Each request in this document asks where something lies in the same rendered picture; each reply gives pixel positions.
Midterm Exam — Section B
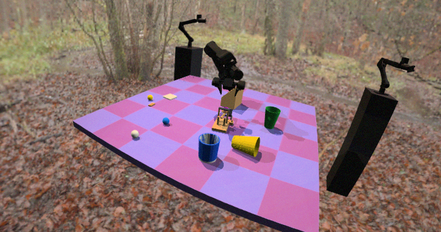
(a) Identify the blue mug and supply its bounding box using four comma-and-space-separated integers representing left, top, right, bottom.
199, 133, 220, 163

